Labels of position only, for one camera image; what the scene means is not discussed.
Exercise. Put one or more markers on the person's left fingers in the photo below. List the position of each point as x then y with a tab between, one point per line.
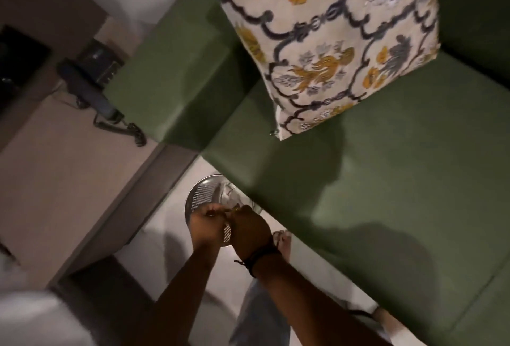
213	210

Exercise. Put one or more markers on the person's left hand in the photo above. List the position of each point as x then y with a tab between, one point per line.
207	227

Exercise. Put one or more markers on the person's light blue trousers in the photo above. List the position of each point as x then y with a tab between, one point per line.
261	318

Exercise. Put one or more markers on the person's left forearm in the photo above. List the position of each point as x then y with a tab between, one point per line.
181	294

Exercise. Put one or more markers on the green fabric sofa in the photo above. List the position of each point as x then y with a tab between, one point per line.
378	182

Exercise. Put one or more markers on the person's right fingers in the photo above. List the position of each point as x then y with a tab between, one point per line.
238	213

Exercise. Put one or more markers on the black telephone handset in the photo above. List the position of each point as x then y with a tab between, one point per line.
85	89

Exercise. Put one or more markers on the floral patterned cushion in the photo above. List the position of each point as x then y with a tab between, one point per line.
330	39

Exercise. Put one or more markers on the black telephone base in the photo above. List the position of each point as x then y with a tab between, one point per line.
101	59

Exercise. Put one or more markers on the black tray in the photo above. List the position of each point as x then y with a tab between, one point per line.
20	65

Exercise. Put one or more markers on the person's right forearm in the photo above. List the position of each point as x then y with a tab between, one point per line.
310	306

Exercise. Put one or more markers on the person's right hand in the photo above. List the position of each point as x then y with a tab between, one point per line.
251	232

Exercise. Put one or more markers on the silver mesh waste bin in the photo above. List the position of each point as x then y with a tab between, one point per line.
205	192

